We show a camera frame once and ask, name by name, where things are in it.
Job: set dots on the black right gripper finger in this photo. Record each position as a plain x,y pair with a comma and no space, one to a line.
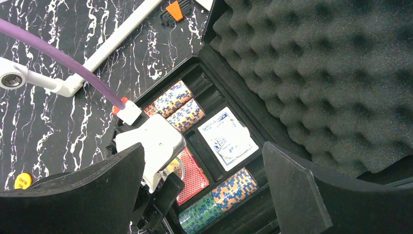
310,199

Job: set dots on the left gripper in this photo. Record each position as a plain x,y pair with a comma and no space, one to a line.
100,199

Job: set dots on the yellow dealer button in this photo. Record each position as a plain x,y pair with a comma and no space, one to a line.
23,181

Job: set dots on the green poker chip stack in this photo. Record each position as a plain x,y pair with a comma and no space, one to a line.
219,200

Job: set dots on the red playing card deck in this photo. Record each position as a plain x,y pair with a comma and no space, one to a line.
190,173

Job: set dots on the blue playing card deck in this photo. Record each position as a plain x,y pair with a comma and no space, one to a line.
228,138

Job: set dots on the black plastic poker case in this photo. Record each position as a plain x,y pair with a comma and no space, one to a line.
330,81

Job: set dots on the lower orange chip row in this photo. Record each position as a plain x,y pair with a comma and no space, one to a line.
186,116

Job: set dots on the orange chip row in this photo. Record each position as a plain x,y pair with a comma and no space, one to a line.
170,101
186,116

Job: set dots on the upper orange chip row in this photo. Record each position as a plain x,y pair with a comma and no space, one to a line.
170,101

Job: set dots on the orange black small clip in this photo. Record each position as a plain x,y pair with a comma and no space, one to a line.
175,12

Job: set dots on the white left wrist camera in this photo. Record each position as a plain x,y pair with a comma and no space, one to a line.
162,144

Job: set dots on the white pvc pipe frame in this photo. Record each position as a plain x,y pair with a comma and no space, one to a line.
80,27

